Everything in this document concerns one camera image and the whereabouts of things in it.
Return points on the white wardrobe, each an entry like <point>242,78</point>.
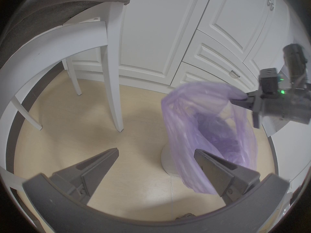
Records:
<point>158,28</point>

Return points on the white trash bin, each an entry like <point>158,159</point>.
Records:
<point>168,161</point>

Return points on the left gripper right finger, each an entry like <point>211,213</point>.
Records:
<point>226,178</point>

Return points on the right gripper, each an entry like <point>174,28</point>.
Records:
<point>286,108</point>

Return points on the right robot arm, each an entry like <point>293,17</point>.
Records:
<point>295,59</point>

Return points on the purple plastic bag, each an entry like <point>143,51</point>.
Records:
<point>184,120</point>

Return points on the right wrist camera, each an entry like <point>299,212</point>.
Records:
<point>268,81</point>

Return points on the white chair grey cushions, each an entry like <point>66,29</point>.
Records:
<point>73,37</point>

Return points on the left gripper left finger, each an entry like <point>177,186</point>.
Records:
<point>92,173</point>

